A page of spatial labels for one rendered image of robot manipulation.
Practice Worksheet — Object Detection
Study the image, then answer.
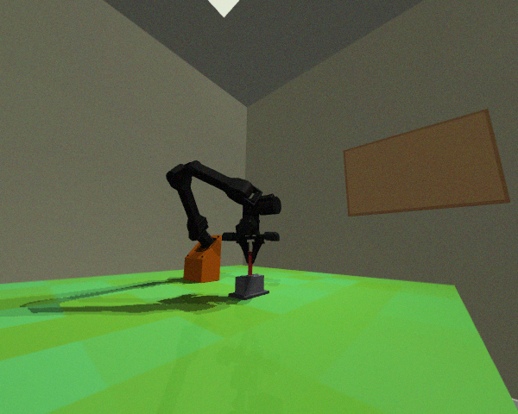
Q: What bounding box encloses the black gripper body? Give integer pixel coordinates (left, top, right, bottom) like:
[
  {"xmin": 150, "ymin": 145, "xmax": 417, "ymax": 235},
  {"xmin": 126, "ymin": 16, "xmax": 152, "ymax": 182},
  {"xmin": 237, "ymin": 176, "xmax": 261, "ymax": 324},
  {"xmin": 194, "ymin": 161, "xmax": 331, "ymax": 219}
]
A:
[{"xmin": 222, "ymin": 215, "xmax": 280, "ymax": 242}]

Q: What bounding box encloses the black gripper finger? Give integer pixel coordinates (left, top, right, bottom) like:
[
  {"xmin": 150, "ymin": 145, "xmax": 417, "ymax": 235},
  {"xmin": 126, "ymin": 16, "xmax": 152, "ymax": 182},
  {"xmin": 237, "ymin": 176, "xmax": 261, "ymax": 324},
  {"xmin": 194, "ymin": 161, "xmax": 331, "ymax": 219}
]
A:
[
  {"xmin": 252, "ymin": 241, "xmax": 265, "ymax": 264},
  {"xmin": 236, "ymin": 241, "xmax": 250, "ymax": 264}
]

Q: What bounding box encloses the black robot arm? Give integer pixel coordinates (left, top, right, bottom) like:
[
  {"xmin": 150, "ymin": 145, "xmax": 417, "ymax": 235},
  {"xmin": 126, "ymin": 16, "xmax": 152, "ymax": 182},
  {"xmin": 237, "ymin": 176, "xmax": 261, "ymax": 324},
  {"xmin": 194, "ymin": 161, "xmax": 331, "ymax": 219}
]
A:
[{"xmin": 166, "ymin": 160, "xmax": 281, "ymax": 249}]

